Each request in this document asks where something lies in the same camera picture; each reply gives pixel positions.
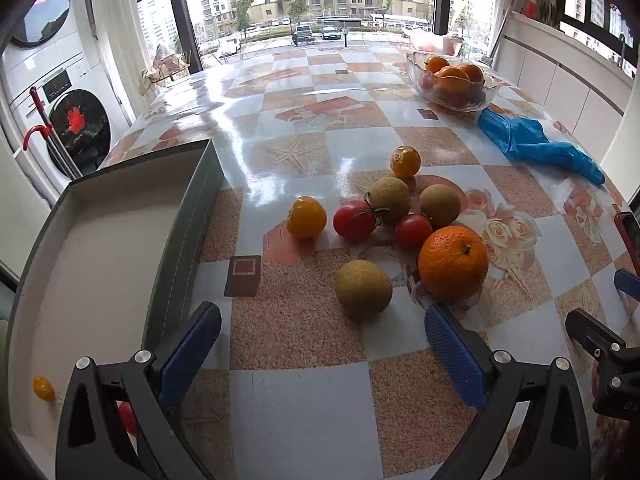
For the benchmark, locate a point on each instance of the dark parked car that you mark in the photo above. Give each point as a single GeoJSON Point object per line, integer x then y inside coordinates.
{"type": "Point", "coordinates": [302, 34]}

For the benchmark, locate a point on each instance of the red container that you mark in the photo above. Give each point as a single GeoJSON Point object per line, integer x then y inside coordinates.
{"type": "Point", "coordinates": [530, 8]}

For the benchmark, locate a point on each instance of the large yellow tomato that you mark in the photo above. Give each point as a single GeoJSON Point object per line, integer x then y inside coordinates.
{"type": "Point", "coordinates": [306, 217]}

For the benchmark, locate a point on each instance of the red tomato with stem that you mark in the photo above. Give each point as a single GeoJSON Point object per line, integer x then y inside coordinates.
{"type": "Point", "coordinates": [354, 219]}

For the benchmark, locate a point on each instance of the silver parked car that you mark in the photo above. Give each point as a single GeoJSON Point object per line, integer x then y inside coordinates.
{"type": "Point", "coordinates": [330, 32]}

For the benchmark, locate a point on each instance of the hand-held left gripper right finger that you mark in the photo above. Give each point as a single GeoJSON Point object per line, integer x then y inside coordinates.
{"type": "Point", "coordinates": [452, 355]}

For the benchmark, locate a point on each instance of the blue rubber glove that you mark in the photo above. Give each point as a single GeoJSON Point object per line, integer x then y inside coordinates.
{"type": "Point", "coordinates": [535, 142]}

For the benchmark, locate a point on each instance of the orange-yellow tomato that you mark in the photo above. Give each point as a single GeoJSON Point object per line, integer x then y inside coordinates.
{"type": "Point", "coordinates": [405, 161]}

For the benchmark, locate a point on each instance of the clear glass bowl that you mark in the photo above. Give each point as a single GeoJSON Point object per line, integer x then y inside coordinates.
{"type": "Point", "coordinates": [452, 100]}

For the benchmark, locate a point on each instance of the large grey cardboard tray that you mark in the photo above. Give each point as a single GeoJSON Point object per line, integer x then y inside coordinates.
{"type": "Point", "coordinates": [100, 260]}

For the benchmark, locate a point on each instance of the white parked car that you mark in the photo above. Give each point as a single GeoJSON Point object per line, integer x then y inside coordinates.
{"type": "Point", "coordinates": [229, 46]}

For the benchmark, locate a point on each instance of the white tumble dryer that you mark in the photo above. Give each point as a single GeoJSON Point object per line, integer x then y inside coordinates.
{"type": "Point", "coordinates": [45, 15]}

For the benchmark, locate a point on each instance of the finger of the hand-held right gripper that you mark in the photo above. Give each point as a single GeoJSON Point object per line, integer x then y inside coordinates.
{"type": "Point", "coordinates": [590, 332]}
{"type": "Point", "coordinates": [629, 285]}

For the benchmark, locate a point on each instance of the white cabinet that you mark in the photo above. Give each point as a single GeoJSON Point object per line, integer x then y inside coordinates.
{"type": "Point", "coordinates": [560, 75]}

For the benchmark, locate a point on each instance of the pink plastic bag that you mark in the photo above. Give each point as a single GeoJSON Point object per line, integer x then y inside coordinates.
{"type": "Point", "coordinates": [432, 42]}

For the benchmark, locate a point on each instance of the white washing machine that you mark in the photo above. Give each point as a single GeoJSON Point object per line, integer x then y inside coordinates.
{"type": "Point", "coordinates": [75, 120]}

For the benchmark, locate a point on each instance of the black phone with red case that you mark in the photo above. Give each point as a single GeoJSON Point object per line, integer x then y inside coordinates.
{"type": "Point", "coordinates": [630, 227]}

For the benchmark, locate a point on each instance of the round brown pear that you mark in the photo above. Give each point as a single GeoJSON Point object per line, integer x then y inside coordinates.
{"type": "Point", "coordinates": [389, 199]}
{"type": "Point", "coordinates": [439, 205]}
{"type": "Point", "coordinates": [363, 289]}

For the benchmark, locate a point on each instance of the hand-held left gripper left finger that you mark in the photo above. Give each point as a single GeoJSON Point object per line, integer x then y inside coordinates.
{"type": "Point", "coordinates": [190, 355]}

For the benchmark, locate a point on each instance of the small yellow tomato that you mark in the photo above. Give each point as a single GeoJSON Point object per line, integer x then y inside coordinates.
{"type": "Point", "coordinates": [43, 388]}

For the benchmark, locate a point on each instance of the large orange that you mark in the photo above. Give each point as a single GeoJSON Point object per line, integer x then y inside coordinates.
{"type": "Point", "coordinates": [453, 262]}

